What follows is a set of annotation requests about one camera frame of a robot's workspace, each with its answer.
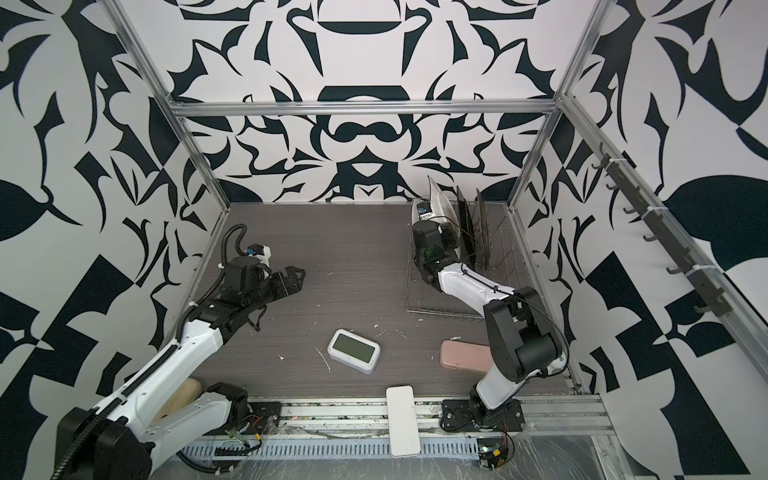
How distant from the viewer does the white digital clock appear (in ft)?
2.66

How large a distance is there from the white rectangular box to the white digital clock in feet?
0.29

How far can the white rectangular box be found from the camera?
0.67m
